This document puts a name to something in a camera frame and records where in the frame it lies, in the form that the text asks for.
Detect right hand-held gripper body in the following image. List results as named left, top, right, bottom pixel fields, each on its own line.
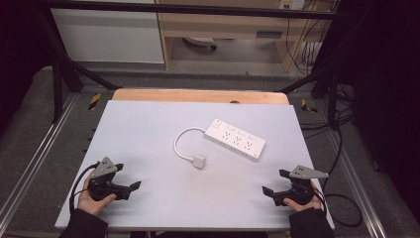
left=271, top=165, right=330, bottom=207

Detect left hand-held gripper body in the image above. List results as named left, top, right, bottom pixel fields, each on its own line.
left=87, top=156, right=132, bottom=202

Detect white power strip cable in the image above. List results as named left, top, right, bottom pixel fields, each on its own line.
left=172, top=126, right=208, bottom=164

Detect white power strip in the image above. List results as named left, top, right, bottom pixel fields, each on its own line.
left=204, top=117, right=266, bottom=163

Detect white power plug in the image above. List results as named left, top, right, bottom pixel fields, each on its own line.
left=192, top=154, right=208, bottom=171

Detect person's right hand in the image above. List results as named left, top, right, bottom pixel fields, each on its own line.
left=283, top=182, right=324, bottom=213

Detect person's left hand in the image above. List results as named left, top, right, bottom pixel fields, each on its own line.
left=77, top=175, right=118, bottom=217

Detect white table board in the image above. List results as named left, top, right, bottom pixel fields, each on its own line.
left=53, top=99, right=335, bottom=232

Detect yellow black floor tape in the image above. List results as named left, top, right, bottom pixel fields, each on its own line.
left=299, top=98, right=319, bottom=114
left=87, top=92, right=102, bottom=112

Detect wooden table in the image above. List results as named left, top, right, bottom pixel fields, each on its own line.
left=111, top=87, right=291, bottom=106

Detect dark curtain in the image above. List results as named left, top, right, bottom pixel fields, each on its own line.
left=336, top=0, right=420, bottom=226
left=0, top=0, right=55, bottom=135

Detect white cabinet panel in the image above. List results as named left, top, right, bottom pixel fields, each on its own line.
left=50, top=7, right=165, bottom=64

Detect office chair base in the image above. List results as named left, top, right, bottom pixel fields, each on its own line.
left=181, top=36, right=219, bottom=52

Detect light wooden desk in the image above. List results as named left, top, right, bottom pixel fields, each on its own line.
left=155, top=0, right=333, bottom=72

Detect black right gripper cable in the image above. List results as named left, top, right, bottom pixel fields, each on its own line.
left=310, top=179, right=329, bottom=213

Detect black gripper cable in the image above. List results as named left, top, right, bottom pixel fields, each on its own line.
left=310, top=179, right=329, bottom=213
left=68, top=161, right=101, bottom=214

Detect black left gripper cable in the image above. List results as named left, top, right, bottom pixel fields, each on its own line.
left=68, top=161, right=101, bottom=214

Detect black floor cable loop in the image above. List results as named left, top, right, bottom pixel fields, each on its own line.
left=321, top=108, right=364, bottom=229

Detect aluminium floor rail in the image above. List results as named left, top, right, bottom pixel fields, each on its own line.
left=325, top=130, right=389, bottom=238
left=0, top=92, right=81, bottom=230

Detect black floor cable bundle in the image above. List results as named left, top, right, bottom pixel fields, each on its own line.
left=298, top=110, right=355, bottom=141

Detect black metal frame stand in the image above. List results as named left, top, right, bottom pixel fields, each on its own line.
left=35, top=9, right=123, bottom=124
left=277, top=19, right=342, bottom=131

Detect black hanging cables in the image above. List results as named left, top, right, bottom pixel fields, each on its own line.
left=284, top=0, right=332, bottom=77

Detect white wall socket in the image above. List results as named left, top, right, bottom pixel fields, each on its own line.
left=278, top=0, right=307, bottom=11

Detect black frame crossbar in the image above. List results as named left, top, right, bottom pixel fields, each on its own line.
left=41, top=0, right=343, bottom=21

